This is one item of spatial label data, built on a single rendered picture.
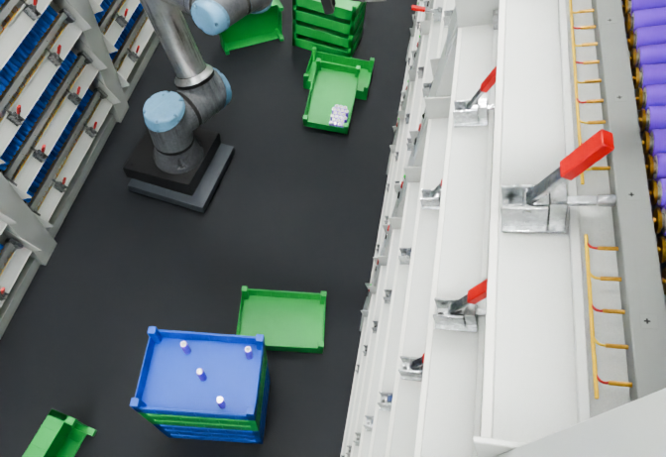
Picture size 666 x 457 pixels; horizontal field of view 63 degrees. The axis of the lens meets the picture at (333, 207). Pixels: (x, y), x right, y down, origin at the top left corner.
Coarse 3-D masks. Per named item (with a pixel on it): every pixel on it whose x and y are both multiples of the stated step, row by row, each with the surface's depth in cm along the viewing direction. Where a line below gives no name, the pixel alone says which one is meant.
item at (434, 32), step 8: (440, 0) 142; (432, 16) 140; (432, 24) 138; (440, 24) 137; (432, 32) 136; (432, 40) 134; (432, 48) 133; (432, 56) 131; (424, 72) 129; (424, 80) 127; (432, 80) 126; (424, 104) 123; (416, 128) 119
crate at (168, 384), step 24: (168, 336) 146; (192, 336) 145; (216, 336) 143; (240, 336) 143; (144, 360) 138; (168, 360) 143; (192, 360) 144; (216, 360) 144; (240, 360) 145; (144, 384) 139; (168, 384) 140; (192, 384) 141; (216, 384) 141; (240, 384) 141; (144, 408) 132; (168, 408) 132; (192, 408) 137; (216, 408) 138; (240, 408) 138
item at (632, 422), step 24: (624, 408) 16; (648, 408) 15; (576, 432) 19; (600, 432) 18; (624, 432) 16; (648, 432) 15; (504, 456) 26; (528, 456) 23; (552, 456) 21; (576, 456) 19; (600, 456) 17; (624, 456) 16; (648, 456) 15
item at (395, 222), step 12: (396, 228) 128; (396, 240) 127; (396, 252) 125; (384, 288) 120; (384, 300) 119; (384, 312) 117; (384, 324) 116; (384, 336) 114; (372, 372) 111; (372, 384) 109; (372, 396) 108; (372, 408) 106; (372, 420) 103; (360, 444) 103; (360, 456) 102
